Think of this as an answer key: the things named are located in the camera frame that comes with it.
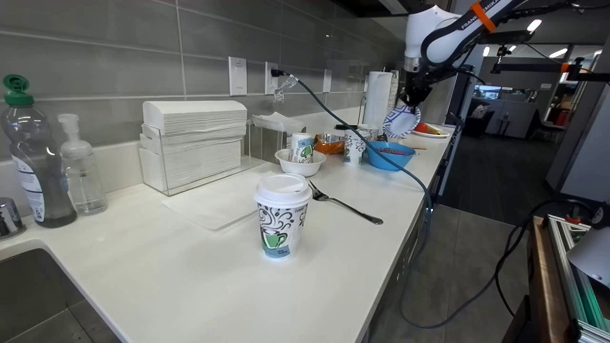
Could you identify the patterned paper cup near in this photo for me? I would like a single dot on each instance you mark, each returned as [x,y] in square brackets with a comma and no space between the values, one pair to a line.
[352,149]

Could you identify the metal fork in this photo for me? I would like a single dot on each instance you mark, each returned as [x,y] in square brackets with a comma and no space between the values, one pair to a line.
[322,197]

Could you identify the paper towel roll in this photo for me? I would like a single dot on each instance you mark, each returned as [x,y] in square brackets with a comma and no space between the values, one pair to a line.
[377,98]

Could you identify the green cap dish soap bottle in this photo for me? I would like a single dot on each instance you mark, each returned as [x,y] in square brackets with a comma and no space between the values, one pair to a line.
[34,157]

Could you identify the kitchen sink basin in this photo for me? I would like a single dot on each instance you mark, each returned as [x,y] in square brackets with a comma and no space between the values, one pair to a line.
[38,304]

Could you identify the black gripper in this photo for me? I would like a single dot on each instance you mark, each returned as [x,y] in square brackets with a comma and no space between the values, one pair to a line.
[417,86]

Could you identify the small white bowl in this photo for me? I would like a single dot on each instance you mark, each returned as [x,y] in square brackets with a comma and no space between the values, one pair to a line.
[299,168]

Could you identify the lidded paper coffee cup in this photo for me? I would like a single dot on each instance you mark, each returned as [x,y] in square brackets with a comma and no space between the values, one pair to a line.
[282,205]

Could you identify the clear pump soap bottle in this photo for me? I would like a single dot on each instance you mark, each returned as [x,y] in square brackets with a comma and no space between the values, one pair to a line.
[80,170]

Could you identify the white light switch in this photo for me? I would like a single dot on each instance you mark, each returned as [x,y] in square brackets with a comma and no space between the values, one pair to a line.
[236,77]

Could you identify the metal napkin holder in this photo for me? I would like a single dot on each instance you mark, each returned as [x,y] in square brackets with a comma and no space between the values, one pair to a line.
[268,134]

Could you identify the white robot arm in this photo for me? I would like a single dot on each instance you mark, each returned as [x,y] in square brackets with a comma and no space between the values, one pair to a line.
[436,39]

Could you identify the white wall outlet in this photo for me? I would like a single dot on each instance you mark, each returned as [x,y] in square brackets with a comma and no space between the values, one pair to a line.
[270,81]

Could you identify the snack wrappers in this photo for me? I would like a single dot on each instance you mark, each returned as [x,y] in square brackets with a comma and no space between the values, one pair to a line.
[329,144]

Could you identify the blue bowl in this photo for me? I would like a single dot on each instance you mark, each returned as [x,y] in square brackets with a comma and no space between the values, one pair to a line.
[387,155]

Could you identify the white plate with snacks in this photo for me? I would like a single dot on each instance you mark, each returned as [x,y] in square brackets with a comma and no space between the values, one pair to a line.
[427,130]

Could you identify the kitchen faucet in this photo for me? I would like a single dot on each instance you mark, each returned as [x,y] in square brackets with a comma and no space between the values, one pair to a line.
[9,220]

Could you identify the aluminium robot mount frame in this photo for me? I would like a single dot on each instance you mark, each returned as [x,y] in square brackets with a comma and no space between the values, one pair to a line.
[564,304]

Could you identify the small cup in bowl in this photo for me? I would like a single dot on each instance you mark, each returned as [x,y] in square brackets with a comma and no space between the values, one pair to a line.
[299,147]

